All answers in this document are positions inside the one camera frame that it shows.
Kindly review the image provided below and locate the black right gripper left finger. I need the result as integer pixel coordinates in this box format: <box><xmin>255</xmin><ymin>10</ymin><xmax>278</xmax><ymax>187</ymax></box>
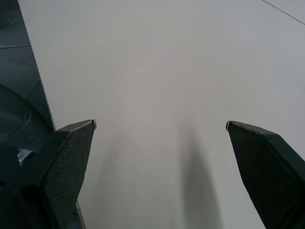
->
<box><xmin>0</xmin><ymin>119</ymin><xmax>97</xmax><ymax>229</ymax></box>

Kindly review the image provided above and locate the dark rounded robot body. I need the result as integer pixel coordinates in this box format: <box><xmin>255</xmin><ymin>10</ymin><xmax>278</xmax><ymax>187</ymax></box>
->
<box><xmin>0</xmin><ymin>83</ymin><xmax>54</xmax><ymax>167</ymax></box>

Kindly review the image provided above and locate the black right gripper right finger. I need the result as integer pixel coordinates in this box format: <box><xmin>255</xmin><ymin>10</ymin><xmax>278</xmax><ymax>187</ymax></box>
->
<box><xmin>225</xmin><ymin>120</ymin><xmax>305</xmax><ymax>229</ymax></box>

